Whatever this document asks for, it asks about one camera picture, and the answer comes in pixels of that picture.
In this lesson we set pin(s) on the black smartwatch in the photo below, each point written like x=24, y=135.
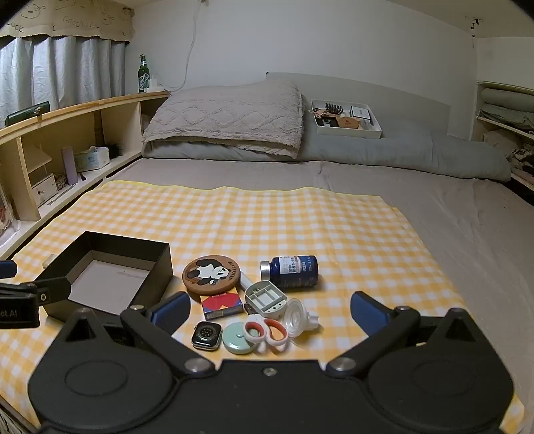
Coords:
x=205, y=335

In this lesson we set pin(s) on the purple flat case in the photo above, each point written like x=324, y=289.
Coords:
x=69, y=165

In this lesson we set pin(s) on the white shelf unit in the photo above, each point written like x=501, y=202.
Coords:
x=475, y=108

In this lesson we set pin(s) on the white tray box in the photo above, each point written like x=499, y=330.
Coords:
x=354, y=132

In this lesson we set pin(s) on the beige printed valance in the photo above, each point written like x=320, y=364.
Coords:
x=75, y=18

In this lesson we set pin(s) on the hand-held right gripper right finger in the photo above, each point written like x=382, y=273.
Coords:
x=367, y=311

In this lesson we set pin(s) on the white tissue pack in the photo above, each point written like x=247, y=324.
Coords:
x=91, y=158

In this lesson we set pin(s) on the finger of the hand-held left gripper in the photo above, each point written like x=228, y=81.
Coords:
x=6, y=268
x=50, y=290

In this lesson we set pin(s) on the black cardboard box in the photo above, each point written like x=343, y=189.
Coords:
x=158, y=267

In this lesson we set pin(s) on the grey headboard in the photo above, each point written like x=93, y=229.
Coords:
x=375, y=89

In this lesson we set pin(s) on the dark furry item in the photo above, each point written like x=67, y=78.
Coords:
x=115, y=149

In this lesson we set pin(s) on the brown round item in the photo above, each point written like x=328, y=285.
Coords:
x=349, y=123

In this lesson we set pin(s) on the small white eraser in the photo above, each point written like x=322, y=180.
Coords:
x=49, y=259

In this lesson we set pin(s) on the white and orange scissors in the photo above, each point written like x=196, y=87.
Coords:
x=263, y=343

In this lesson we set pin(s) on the wooden shelf unit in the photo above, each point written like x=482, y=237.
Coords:
x=117, y=121

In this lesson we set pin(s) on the white charger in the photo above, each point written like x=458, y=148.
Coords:
x=156, y=83

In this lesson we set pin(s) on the grey-green folded linen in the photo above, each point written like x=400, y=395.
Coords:
x=504, y=119

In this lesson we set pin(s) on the grey curtain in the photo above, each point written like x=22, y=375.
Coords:
x=62, y=71

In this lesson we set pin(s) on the round panda coaster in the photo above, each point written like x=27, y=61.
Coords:
x=210, y=275

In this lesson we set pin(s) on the clear display case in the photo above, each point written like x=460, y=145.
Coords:
x=6, y=213

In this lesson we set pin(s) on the dark green case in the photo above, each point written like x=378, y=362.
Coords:
x=25, y=114

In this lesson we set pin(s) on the small white box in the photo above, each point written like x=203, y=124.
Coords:
x=361, y=112

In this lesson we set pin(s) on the grey pillow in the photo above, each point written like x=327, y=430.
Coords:
x=417, y=150

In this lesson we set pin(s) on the mint green round case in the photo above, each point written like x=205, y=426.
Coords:
x=235, y=340

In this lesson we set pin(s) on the grey plastic device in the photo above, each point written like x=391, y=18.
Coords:
x=263, y=296

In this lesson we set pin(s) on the red and blue card box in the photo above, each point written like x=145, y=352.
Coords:
x=221, y=304

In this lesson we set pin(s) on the green glass bottle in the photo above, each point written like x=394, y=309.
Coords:
x=144, y=75

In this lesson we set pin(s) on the yellow checked cloth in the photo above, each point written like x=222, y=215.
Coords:
x=292, y=217

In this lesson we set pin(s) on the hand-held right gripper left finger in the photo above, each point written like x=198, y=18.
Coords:
x=173, y=311

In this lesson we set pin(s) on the black hair clip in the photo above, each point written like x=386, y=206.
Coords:
x=331, y=108

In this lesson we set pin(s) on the small wooden drawer box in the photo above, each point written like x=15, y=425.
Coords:
x=44, y=191

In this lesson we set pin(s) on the beige folded linen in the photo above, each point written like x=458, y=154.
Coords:
x=504, y=98

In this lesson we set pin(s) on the dark blue pill bottle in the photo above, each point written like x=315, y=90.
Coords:
x=292, y=271

